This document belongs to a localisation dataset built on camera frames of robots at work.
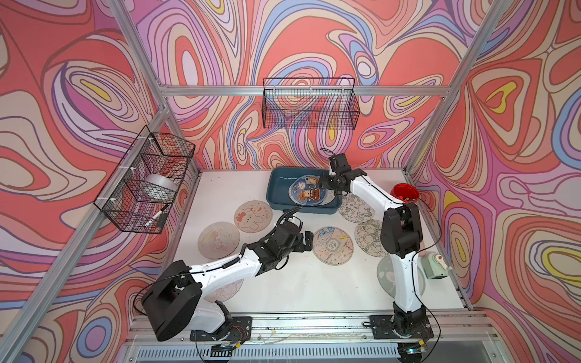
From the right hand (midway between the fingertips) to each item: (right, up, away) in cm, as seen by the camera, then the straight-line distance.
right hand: (326, 186), depth 100 cm
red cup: (+32, -3, -7) cm, 33 cm away
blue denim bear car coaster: (-9, -1, +8) cm, 12 cm away
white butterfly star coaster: (+3, -5, +7) cm, 9 cm away
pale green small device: (+38, -30, -19) cm, 51 cm away
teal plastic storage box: (-22, +3, +12) cm, 25 cm away
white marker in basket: (-60, -10, -28) cm, 67 cm away
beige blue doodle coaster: (+2, -25, -7) cm, 26 cm away
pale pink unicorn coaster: (-39, -39, -20) cm, 59 cm away
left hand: (-10, -19, -18) cm, 27 cm away
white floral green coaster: (+14, -11, +4) cm, 18 cm away
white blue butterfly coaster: (-8, -1, +8) cm, 11 cm away
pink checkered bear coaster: (-33, -14, +1) cm, 36 cm away
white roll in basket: (-57, -1, -31) cm, 65 cm away
